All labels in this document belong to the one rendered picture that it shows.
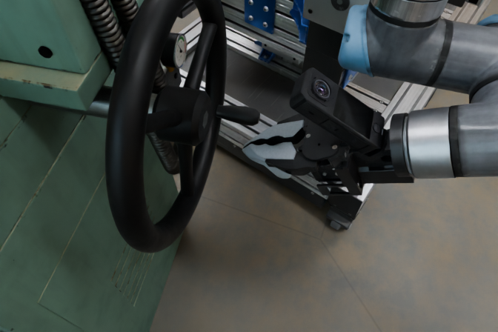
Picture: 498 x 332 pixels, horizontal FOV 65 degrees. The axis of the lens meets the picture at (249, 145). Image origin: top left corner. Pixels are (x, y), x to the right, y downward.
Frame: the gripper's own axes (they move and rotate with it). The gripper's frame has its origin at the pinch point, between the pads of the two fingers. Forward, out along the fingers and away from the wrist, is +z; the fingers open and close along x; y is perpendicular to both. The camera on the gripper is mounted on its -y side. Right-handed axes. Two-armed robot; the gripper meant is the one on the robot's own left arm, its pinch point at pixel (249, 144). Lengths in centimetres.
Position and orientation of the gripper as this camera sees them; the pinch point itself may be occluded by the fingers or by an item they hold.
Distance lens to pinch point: 52.6
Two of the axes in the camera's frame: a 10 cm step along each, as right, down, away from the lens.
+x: 2.8, -8.0, 5.4
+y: 4.7, 6.0, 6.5
